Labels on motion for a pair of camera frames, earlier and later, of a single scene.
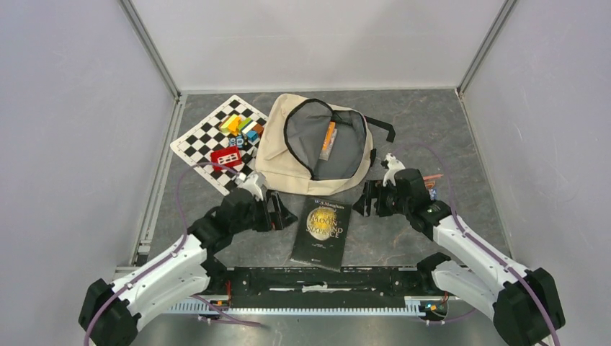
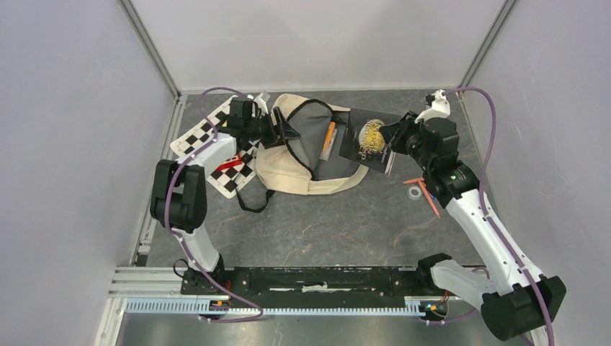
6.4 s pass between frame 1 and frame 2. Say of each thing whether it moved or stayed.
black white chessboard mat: stayed
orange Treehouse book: stayed
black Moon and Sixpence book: moved
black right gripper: moved
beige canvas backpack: stayed
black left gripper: moved
